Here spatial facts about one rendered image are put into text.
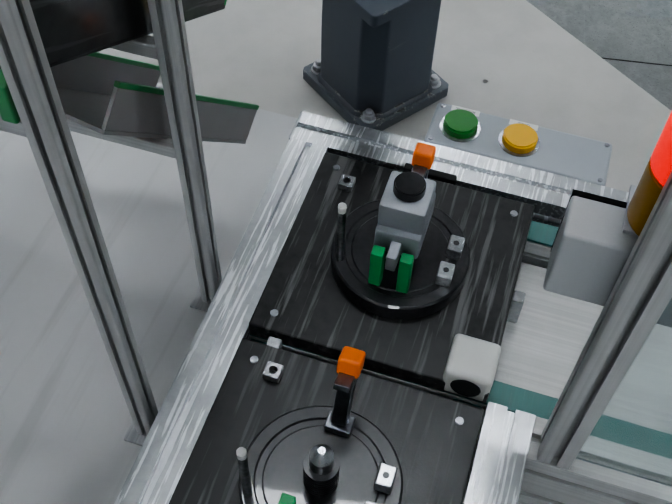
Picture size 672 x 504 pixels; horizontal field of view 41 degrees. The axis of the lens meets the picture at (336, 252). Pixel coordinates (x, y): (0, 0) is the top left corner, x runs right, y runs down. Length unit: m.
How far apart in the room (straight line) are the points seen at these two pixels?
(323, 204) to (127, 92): 0.29
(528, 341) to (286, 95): 0.50
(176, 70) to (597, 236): 0.36
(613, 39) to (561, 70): 1.47
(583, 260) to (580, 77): 0.70
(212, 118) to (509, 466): 0.44
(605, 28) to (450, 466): 2.13
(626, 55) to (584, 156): 1.68
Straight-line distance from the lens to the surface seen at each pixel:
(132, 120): 0.78
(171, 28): 0.72
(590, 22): 2.82
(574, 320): 0.98
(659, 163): 0.57
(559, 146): 1.07
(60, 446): 0.97
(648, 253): 0.58
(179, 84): 0.76
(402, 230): 0.84
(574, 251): 0.64
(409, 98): 1.20
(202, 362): 0.87
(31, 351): 1.03
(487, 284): 0.92
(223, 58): 1.29
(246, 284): 0.93
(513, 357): 0.94
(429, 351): 0.87
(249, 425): 0.83
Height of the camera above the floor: 1.72
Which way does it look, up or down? 54 degrees down
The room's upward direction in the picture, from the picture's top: 2 degrees clockwise
